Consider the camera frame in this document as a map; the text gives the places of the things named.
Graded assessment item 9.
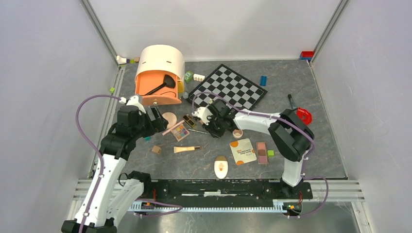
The wooden handle makeup brush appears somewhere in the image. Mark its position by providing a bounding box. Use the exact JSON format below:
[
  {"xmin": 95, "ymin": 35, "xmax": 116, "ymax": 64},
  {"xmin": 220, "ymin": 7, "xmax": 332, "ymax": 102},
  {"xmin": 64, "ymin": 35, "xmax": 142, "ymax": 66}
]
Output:
[{"xmin": 173, "ymin": 146, "xmax": 202, "ymax": 153}]

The black fan brush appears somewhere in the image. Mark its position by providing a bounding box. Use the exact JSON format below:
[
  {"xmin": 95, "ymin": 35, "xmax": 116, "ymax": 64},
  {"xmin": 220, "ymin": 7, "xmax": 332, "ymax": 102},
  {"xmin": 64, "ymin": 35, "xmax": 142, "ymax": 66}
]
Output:
[{"xmin": 145, "ymin": 75, "xmax": 176, "ymax": 96}]

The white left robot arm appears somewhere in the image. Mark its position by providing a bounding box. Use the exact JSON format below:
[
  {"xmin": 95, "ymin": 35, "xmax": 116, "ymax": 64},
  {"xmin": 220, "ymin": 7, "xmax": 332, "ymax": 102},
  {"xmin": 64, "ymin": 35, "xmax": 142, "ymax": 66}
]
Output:
[{"xmin": 61, "ymin": 105, "xmax": 168, "ymax": 233}]

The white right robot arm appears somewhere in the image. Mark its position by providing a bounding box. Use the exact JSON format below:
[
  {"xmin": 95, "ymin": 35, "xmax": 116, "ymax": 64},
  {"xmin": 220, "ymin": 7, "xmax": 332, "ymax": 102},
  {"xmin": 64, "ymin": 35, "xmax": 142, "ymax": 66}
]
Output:
[{"xmin": 192, "ymin": 99, "xmax": 314, "ymax": 199}]

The round pink compact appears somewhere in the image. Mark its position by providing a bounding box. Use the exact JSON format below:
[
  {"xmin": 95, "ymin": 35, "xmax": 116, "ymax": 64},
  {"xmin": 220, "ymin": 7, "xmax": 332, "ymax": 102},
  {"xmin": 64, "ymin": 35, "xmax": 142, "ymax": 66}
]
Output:
[{"xmin": 162, "ymin": 112, "xmax": 177, "ymax": 129}]

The small round pink jar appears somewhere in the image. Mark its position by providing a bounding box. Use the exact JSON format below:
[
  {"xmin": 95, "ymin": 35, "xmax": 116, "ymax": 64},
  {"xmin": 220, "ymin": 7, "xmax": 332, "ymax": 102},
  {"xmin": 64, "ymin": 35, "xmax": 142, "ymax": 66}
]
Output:
[{"xmin": 232, "ymin": 129, "xmax": 243, "ymax": 139}]

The small wooden cube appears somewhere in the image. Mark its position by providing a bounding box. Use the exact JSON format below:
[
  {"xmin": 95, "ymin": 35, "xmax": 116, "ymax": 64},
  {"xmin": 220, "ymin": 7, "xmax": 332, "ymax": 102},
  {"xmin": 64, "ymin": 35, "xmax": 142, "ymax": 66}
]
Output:
[{"xmin": 152, "ymin": 145, "xmax": 162, "ymax": 154}]

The colourful eyeshadow palette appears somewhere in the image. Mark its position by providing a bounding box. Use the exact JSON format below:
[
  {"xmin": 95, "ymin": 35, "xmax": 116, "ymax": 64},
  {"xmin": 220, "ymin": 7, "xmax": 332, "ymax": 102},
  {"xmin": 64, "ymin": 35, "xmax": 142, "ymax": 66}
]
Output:
[{"xmin": 171, "ymin": 123, "xmax": 189, "ymax": 141}]

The pink lip pencil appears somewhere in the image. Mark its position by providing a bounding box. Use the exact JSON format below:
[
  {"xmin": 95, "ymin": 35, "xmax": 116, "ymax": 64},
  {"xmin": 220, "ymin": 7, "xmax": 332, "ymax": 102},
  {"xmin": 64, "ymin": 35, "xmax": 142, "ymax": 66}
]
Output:
[{"xmin": 162, "ymin": 123, "xmax": 181, "ymax": 135}]

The black grey chessboard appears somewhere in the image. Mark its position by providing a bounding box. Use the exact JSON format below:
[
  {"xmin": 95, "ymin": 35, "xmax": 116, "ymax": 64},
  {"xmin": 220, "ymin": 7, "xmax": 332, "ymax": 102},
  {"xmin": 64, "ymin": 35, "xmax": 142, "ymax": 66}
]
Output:
[{"xmin": 187, "ymin": 64, "xmax": 268, "ymax": 110}]

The white orange sachet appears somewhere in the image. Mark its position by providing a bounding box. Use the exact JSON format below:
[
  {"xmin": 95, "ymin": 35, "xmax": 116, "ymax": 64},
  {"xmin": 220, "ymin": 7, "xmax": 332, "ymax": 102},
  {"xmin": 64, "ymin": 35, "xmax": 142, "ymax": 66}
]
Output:
[{"xmin": 229, "ymin": 138, "xmax": 257, "ymax": 165}]

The white lego brick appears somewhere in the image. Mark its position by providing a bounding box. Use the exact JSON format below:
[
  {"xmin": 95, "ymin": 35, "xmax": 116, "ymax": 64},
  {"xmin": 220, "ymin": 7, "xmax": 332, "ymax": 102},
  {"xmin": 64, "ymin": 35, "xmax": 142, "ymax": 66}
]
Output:
[{"xmin": 193, "ymin": 74, "xmax": 205, "ymax": 82}]

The green toy block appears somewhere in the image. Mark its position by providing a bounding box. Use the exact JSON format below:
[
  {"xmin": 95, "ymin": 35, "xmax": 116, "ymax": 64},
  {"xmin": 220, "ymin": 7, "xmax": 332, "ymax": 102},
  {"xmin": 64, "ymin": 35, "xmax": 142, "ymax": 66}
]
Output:
[{"xmin": 184, "ymin": 70, "xmax": 194, "ymax": 83}]

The blue lego brick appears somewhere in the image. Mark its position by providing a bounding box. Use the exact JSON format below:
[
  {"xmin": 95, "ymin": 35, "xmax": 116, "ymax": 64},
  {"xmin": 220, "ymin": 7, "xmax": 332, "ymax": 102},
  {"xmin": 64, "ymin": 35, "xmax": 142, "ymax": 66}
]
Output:
[{"xmin": 259, "ymin": 76, "xmax": 267, "ymax": 86}]

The pink brown blush palette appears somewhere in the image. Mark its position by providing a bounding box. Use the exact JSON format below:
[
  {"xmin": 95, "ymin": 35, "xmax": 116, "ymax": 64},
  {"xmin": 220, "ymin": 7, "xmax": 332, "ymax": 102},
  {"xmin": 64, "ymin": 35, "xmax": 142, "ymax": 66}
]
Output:
[{"xmin": 256, "ymin": 142, "xmax": 269, "ymax": 165}]

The white round drawer organizer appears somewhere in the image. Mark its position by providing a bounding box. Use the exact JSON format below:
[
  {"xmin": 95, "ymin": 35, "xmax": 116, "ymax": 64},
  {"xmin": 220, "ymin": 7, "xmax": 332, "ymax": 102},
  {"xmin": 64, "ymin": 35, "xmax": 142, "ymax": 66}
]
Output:
[{"xmin": 136, "ymin": 45, "xmax": 185, "ymax": 94}]

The black tube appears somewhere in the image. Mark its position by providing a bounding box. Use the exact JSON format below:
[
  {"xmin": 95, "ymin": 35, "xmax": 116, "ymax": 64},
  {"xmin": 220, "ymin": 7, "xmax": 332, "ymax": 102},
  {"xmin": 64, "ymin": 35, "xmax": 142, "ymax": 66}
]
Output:
[{"xmin": 288, "ymin": 94, "xmax": 298, "ymax": 111}]

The red letter D toy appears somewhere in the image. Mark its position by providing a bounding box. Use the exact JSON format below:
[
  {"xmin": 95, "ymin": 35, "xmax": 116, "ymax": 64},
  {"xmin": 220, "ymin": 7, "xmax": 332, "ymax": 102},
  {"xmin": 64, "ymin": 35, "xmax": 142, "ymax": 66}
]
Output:
[{"xmin": 296, "ymin": 107, "xmax": 313, "ymax": 125}]

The red blue bricks corner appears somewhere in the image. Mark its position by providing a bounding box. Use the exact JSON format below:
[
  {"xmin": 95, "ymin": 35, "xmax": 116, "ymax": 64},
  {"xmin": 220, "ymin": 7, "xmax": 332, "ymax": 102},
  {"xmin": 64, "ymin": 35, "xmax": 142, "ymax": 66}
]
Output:
[{"xmin": 299, "ymin": 50, "xmax": 314, "ymax": 61}]

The black mounting rail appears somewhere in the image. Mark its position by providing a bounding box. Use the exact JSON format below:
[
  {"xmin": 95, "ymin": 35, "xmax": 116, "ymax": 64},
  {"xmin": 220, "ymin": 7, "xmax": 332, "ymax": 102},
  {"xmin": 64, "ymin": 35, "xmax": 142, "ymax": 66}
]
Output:
[{"xmin": 141, "ymin": 179, "xmax": 313, "ymax": 208}]

